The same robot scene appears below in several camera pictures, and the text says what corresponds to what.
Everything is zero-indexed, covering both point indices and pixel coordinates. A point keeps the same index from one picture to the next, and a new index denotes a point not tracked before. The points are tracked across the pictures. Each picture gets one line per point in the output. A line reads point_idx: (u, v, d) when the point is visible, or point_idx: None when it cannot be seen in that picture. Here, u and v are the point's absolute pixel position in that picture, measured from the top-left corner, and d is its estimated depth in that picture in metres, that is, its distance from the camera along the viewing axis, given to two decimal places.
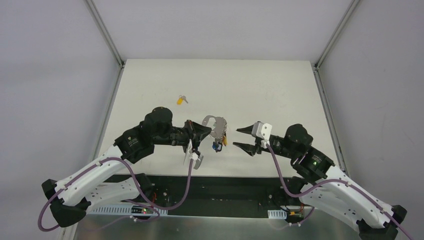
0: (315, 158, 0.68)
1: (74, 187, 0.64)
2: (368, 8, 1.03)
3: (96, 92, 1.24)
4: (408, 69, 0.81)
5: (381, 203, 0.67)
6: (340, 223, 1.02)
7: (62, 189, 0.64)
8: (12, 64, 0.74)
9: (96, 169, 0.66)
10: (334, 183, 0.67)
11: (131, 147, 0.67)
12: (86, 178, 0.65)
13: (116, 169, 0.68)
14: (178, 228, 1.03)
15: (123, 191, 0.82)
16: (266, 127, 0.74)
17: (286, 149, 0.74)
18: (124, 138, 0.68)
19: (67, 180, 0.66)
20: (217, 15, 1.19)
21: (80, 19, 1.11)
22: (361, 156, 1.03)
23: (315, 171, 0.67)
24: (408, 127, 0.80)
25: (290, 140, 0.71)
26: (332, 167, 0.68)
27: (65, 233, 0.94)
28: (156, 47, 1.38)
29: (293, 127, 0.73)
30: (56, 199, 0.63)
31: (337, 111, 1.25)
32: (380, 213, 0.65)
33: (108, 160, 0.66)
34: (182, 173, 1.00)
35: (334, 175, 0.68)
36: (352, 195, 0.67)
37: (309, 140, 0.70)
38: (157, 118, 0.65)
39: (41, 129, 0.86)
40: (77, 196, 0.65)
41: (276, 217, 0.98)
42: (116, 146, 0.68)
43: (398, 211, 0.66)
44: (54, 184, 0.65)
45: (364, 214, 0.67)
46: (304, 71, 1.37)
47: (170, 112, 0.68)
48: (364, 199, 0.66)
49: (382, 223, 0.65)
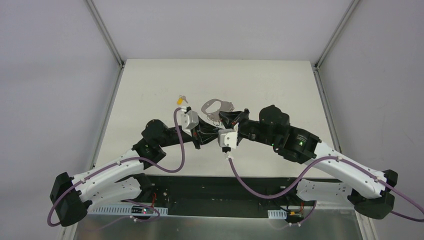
0: (300, 138, 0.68)
1: (92, 181, 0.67)
2: (368, 8, 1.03)
3: (96, 91, 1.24)
4: (409, 68, 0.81)
5: (374, 172, 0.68)
6: (341, 223, 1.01)
7: (81, 182, 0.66)
8: (12, 64, 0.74)
9: (115, 168, 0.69)
10: (325, 160, 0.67)
11: (148, 154, 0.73)
12: (105, 174, 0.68)
13: (131, 170, 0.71)
14: (178, 229, 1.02)
15: (123, 191, 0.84)
16: (228, 137, 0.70)
17: (265, 134, 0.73)
18: (141, 146, 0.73)
19: (85, 174, 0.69)
20: (217, 16, 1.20)
21: (79, 18, 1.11)
22: (362, 156, 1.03)
23: (302, 152, 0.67)
24: (409, 127, 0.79)
25: (267, 124, 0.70)
26: (319, 143, 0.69)
27: (65, 233, 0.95)
28: (156, 47, 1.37)
29: (266, 109, 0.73)
30: (73, 191, 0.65)
31: (338, 110, 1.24)
32: (375, 182, 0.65)
33: (128, 160, 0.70)
34: (182, 173, 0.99)
35: (324, 151, 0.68)
36: (344, 170, 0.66)
37: (285, 119, 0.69)
38: (151, 135, 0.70)
39: (41, 130, 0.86)
40: (92, 192, 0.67)
41: (276, 217, 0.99)
42: (134, 150, 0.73)
43: (389, 176, 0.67)
44: (71, 177, 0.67)
45: (360, 186, 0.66)
46: (304, 71, 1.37)
47: (162, 124, 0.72)
48: (356, 171, 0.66)
49: (379, 192, 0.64)
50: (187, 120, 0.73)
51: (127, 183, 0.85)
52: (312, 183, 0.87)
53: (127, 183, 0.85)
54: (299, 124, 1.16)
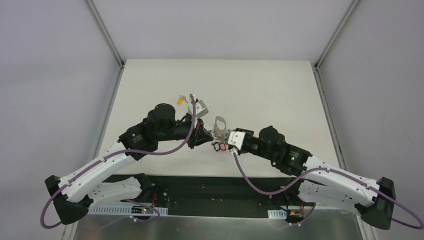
0: (292, 153, 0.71)
1: (77, 183, 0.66)
2: (368, 8, 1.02)
3: (96, 91, 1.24)
4: (409, 69, 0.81)
5: (365, 179, 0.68)
6: (340, 222, 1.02)
7: (66, 185, 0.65)
8: (12, 64, 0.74)
9: (100, 165, 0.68)
10: (315, 171, 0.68)
11: (135, 143, 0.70)
12: (90, 173, 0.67)
13: (119, 165, 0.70)
14: (178, 228, 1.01)
15: (124, 190, 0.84)
16: (237, 135, 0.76)
17: (264, 150, 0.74)
18: (128, 135, 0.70)
19: (70, 176, 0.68)
20: (217, 15, 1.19)
21: (79, 18, 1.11)
22: (362, 156, 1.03)
23: (295, 166, 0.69)
24: (409, 127, 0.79)
25: (265, 142, 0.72)
26: (310, 157, 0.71)
27: (65, 233, 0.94)
28: (156, 47, 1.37)
29: (265, 129, 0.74)
30: (60, 196, 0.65)
31: (338, 110, 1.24)
32: (367, 189, 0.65)
33: (112, 156, 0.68)
34: (181, 173, 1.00)
35: (313, 164, 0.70)
36: (334, 179, 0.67)
37: (282, 138, 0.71)
38: (160, 115, 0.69)
39: (41, 129, 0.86)
40: (81, 192, 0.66)
41: (276, 217, 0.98)
42: (120, 143, 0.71)
43: (384, 183, 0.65)
44: (58, 180, 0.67)
45: (353, 194, 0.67)
46: (304, 71, 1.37)
47: (172, 108, 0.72)
48: (346, 180, 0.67)
49: (371, 198, 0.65)
50: (199, 107, 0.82)
51: (128, 182, 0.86)
52: (316, 186, 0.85)
53: (128, 182, 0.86)
54: (299, 125, 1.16)
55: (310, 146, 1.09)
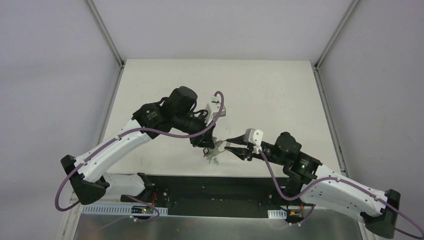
0: (303, 162, 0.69)
1: (93, 162, 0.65)
2: (368, 8, 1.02)
3: (96, 91, 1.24)
4: (409, 68, 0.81)
5: (374, 190, 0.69)
6: (340, 222, 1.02)
7: (82, 164, 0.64)
8: (11, 63, 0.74)
9: (115, 143, 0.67)
10: (326, 180, 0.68)
11: (150, 121, 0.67)
12: (105, 152, 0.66)
13: (135, 143, 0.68)
14: (178, 229, 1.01)
15: (133, 183, 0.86)
16: (257, 133, 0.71)
17: (276, 156, 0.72)
18: (143, 112, 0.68)
19: (86, 155, 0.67)
20: (217, 15, 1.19)
21: (79, 18, 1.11)
22: (361, 156, 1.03)
23: (305, 174, 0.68)
24: (408, 127, 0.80)
25: (281, 150, 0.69)
26: (320, 166, 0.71)
27: (65, 233, 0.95)
28: (155, 47, 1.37)
29: (282, 136, 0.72)
30: (76, 175, 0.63)
31: (338, 111, 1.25)
32: (375, 200, 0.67)
33: (126, 134, 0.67)
34: (182, 172, 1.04)
35: (324, 173, 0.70)
36: (344, 189, 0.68)
37: (298, 148, 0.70)
38: (182, 94, 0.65)
39: (41, 129, 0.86)
40: (97, 171, 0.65)
41: (276, 217, 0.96)
42: (134, 120, 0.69)
43: (391, 195, 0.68)
44: (74, 159, 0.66)
45: (361, 204, 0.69)
46: (304, 71, 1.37)
47: (194, 92, 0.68)
48: (356, 190, 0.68)
49: (379, 210, 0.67)
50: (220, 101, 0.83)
51: (133, 176, 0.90)
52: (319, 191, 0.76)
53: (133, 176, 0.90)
54: (299, 124, 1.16)
55: (310, 146, 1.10)
